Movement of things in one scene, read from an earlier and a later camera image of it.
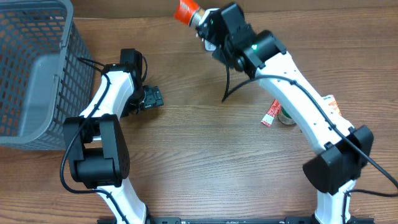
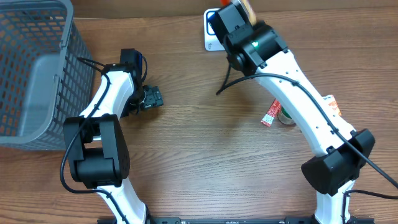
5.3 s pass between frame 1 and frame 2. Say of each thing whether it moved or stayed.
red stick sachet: stayed
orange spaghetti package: moved
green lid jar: stayed
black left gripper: stayed
